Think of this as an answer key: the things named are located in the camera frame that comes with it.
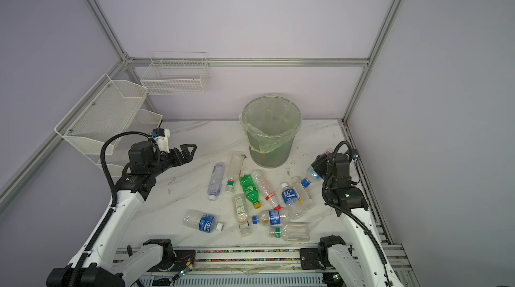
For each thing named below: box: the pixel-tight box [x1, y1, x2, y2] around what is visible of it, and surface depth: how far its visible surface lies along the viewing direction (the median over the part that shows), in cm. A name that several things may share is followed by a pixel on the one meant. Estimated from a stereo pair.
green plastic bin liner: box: [240, 95, 303, 154], surface depth 92 cm
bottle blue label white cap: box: [280, 182, 302, 220], surface depth 86 cm
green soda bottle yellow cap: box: [239, 174, 262, 210], surface depth 88 cm
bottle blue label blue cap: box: [252, 209, 291, 227], surface depth 82 cm
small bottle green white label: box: [232, 193, 252, 237], surface depth 82 cm
